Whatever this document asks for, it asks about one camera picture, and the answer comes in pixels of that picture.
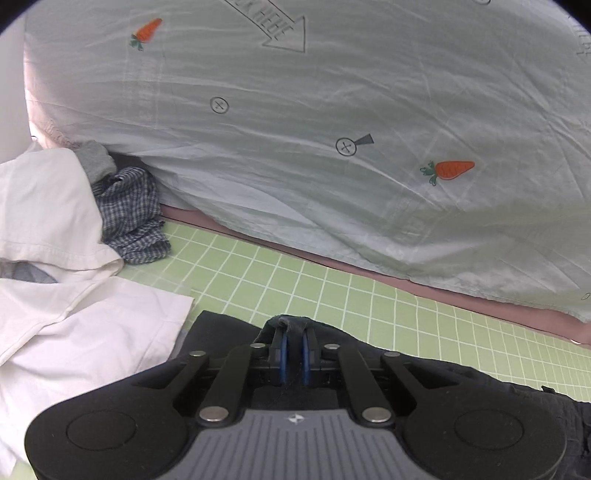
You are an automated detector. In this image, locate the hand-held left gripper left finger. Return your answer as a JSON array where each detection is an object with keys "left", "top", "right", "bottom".
[{"left": 134, "top": 330, "right": 289, "bottom": 425}]

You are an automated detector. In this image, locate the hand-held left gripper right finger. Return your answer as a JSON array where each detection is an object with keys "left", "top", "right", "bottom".
[{"left": 302, "top": 330, "right": 462, "bottom": 425}]

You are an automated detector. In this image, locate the pink bed sheet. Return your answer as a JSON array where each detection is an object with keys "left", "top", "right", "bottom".
[{"left": 159, "top": 203, "right": 591, "bottom": 348}]

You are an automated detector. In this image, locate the blue plaid cloth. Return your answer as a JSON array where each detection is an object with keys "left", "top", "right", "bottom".
[{"left": 91, "top": 166, "right": 172, "bottom": 265}]

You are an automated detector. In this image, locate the white shirt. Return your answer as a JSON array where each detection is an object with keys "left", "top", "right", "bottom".
[{"left": 0, "top": 147, "right": 195, "bottom": 468}]

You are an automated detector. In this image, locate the blue grey cloth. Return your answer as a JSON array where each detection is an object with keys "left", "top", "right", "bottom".
[{"left": 0, "top": 261, "right": 58, "bottom": 284}]

